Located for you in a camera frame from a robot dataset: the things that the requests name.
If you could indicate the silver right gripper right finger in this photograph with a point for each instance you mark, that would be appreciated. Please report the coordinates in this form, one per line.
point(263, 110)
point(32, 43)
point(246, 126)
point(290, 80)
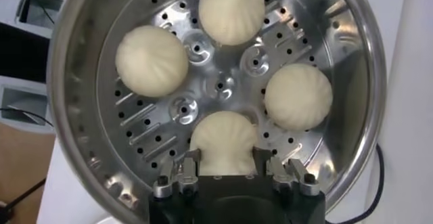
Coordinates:
point(280, 174)

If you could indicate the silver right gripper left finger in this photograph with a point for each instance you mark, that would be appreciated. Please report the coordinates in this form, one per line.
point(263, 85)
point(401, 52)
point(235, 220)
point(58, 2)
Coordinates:
point(187, 178)

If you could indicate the white steamed baozi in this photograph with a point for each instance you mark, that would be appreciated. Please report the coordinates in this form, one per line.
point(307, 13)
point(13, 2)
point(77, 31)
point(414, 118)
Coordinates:
point(297, 96)
point(231, 9)
point(152, 61)
point(225, 144)

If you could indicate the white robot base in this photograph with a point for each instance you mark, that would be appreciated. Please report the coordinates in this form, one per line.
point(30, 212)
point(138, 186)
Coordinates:
point(23, 56)

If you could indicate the steel perforated steamer pot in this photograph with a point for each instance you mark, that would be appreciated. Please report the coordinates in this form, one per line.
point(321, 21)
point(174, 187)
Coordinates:
point(220, 83)

